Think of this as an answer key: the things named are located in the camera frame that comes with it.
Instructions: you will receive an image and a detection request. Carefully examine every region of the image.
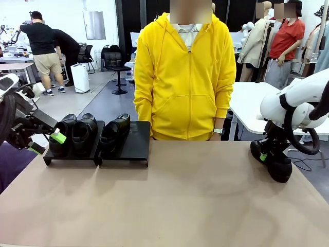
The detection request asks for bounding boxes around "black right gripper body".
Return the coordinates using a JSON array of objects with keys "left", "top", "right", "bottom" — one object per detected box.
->
[{"left": 263, "top": 120, "right": 291, "bottom": 155}]

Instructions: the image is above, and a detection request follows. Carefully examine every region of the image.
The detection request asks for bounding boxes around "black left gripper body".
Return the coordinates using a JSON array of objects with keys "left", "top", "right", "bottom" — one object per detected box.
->
[{"left": 6, "top": 115, "right": 39, "bottom": 150}]

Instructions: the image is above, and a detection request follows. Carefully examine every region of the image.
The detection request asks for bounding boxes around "black leather shoe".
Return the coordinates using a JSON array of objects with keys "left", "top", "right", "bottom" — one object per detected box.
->
[
  {"left": 71, "top": 113, "right": 98, "bottom": 155},
  {"left": 48, "top": 113, "right": 77, "bottom": 157},
  {"left": 99, "top": 113, "right": 131, "bottom": 156},
  {"left": 250, "top": 140, "right": 293, "bottom": 183}
]

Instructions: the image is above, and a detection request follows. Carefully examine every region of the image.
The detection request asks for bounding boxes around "person's right forearm yellow sleeve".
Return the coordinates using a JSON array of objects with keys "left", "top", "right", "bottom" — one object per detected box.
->
[{"left": 133, "top": 84, "right": 154, "bottom": 121}]

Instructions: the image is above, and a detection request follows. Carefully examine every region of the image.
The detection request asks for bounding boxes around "person's left forearm yellow sleeve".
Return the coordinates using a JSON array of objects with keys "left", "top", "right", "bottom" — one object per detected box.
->
[{"left": 213, "top": 84, "right": 236, "bottom": 129}]

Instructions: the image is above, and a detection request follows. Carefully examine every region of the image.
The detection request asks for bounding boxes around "black metal shoe stand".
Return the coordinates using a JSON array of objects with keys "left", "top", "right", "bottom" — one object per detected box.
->
[
  {"left": 43, "top": 120, "right": 105, "bottom": 167},
  {"left": 97, "top": 120, "right": 151, "bottom": 168}
]

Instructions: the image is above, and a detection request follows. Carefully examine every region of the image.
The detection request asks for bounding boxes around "white table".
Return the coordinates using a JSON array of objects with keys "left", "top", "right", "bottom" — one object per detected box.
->
[{"left": 228, "top": 81, "right": 329, "bottom": 168}]

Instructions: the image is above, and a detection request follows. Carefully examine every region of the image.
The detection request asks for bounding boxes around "white air purifier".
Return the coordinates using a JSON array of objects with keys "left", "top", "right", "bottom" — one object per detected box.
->
[{"left": 70, "top": 64, "right": 90, "bottom": 94}]

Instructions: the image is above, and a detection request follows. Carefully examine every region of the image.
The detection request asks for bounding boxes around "pink-topped white desk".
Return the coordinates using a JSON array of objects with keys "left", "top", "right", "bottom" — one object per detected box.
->
[{"left": 0, "top": 62, "right": 35, "bottom": 83}]

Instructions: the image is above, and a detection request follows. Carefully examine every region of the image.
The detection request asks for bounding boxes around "person dressed in black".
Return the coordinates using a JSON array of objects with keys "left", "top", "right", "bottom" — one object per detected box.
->
[{"left": 52, "top": 28, "right": 81, "bottom": 87}]

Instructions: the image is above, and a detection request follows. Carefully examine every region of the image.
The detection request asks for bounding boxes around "black mesh office chair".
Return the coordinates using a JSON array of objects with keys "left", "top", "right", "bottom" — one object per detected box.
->
[{"left": 78, "top": 45, "right": 96, "bottom": 75}]

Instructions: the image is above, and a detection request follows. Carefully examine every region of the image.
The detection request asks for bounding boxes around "man in beige shorts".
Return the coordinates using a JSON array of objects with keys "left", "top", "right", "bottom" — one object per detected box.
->
[{"left": 20, "top": 11, "right": 66, "bottom": 96}]

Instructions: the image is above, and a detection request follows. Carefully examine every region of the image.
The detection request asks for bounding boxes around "black padded bar stool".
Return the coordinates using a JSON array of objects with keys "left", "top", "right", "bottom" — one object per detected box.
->
[{"left": 102, "top": 52, "right": 135, "bottom": 95}]

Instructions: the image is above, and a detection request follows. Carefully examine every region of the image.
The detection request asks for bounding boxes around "light blue garment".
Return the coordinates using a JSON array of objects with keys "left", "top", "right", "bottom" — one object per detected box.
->
[{"left": 315, "top": 43, "right": 329, "bottom": 74}]

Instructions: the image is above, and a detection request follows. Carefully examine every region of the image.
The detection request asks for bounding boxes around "mannequin with beige jacket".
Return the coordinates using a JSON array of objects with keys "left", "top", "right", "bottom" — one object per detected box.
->
[{"left": 236, "top": 1, "right": 275, "bottom": 83}]

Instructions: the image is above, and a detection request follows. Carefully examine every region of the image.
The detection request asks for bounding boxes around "black backpack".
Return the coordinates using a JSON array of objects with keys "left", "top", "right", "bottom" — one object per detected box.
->
[{"left": 101, "top": 44, "right": 121, "bottom": 60}]

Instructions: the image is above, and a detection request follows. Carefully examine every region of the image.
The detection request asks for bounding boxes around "white monitor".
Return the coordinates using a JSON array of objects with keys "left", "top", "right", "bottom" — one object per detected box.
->
[{"left": 230, "top": 32, "right": 244, "bottom": 47}]

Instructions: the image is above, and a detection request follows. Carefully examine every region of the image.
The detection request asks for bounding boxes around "wooden coat rack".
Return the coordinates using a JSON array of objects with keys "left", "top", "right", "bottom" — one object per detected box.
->
[{"left": 310, "top": 5, "right": 329, "bottom": 64}]

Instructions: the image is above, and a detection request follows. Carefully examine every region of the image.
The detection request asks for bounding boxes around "person in yellow hoodie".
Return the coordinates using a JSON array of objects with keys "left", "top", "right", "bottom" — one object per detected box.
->
[{"left": 133, "top": 0, "right": 237, "bottom": 142}]

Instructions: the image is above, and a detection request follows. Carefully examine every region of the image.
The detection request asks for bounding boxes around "white humanoid robot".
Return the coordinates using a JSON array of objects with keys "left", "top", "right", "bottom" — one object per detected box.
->
[{"left": 241, "top": 21, "right": 255, "bottom": 39}]

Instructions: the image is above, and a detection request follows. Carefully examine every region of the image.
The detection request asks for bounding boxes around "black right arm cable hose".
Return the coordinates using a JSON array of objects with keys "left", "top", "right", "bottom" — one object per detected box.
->
[{"left": 280, "top": 81, "right": 329, "bottom": 155}]

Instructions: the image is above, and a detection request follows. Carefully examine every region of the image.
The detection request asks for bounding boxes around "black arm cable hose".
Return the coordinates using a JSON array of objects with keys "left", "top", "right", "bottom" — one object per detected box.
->
[
  {"left": 0, "top": 94, "right": 16, "bottom": 146},
  {"left": 280, "top": 81, "right": 329, "bottom": 155}
]

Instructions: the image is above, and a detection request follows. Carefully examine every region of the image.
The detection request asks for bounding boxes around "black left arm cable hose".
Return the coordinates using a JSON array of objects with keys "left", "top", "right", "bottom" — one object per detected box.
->
[{"left": 0, "top": 94, "right": 16, "bottom": 146}]

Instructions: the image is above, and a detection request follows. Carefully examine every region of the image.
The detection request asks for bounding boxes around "black floor cable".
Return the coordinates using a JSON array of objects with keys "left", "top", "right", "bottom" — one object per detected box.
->
[{"left": 294, "top": 156, "right": 312, "bottom": 172}]

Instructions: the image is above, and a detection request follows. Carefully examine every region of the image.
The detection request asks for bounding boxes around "black camera stand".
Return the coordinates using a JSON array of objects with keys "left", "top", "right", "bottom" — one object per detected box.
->
[{"left": 255, "top": 22, "right": 273, "bottom": 83}]

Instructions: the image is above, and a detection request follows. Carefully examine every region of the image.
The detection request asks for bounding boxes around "silver wall panel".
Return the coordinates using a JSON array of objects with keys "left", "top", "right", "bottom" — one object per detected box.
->
[{"left": 82, "top": 10, "right": 106, "bottom": 41}]

